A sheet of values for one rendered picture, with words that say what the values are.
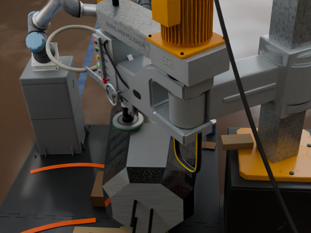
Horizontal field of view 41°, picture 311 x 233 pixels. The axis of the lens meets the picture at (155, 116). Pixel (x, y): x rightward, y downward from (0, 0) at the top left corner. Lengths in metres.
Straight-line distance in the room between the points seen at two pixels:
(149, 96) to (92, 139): 1.98
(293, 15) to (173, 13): 0.69
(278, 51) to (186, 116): 0.60
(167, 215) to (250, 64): 1.10
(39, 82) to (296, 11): 2.26
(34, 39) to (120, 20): 1.35
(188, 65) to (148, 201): 1.11
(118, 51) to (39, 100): 1.44
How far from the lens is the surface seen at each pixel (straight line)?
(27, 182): 3.89
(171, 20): 1.79
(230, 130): 3.01
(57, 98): 3.72
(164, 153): 2.67
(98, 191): 3.46
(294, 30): 2.25
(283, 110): 2.42
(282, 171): 2.67
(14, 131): 4.58
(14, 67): 5.87
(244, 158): 2.72
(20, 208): 3.68
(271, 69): 2.27
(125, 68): 2.44
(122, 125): 2.84
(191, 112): 2.09
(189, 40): 1.90
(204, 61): 1.88
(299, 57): 2.29
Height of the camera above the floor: 2.54
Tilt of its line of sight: 35 degrees down
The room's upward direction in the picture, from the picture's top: 3 degrees counter-clockwise
